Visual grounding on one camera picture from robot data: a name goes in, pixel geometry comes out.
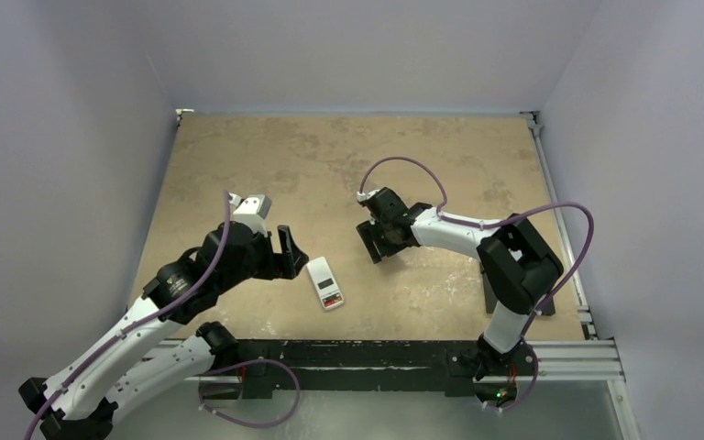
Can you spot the black perforated box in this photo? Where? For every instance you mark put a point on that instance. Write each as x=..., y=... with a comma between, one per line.
x=491, y=300

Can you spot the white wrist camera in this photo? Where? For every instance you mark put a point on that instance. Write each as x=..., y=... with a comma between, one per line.
x=362, y=197
x=251, y=211

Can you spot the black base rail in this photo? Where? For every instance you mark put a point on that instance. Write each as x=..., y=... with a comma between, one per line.
x=455, y=368

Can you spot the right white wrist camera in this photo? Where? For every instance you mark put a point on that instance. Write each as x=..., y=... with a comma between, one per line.
x=362, y=197

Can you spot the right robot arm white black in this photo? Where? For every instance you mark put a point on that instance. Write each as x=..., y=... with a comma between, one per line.
x=519, y=266

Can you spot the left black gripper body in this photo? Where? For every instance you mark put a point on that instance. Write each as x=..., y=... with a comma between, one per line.
x=264, y=259

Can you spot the white red remote control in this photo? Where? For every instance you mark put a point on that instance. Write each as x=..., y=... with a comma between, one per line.
x=325, y=284

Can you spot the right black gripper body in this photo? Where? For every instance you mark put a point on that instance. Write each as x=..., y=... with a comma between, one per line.
x=378, y=235

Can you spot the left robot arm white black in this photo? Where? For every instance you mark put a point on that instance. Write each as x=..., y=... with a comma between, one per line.
x=88, y=398

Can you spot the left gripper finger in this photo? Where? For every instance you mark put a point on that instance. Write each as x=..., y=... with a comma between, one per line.
x=289, y=249
x=290, y=263

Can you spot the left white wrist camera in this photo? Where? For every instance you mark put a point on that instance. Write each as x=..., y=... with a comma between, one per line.
x=251, y=211

